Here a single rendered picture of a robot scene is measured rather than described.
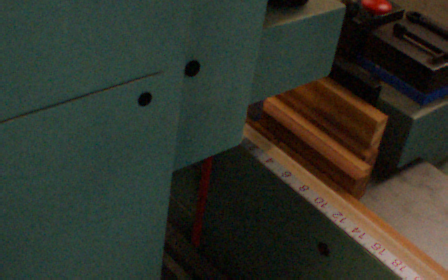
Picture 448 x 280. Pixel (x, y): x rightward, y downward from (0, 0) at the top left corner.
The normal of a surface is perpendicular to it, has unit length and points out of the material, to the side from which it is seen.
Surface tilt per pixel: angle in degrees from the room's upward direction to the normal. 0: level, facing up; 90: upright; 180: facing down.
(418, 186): 0
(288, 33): 90
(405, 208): 0
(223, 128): 90
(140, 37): 90
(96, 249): 90
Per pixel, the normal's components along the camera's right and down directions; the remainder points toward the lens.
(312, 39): 0.64, 0.52
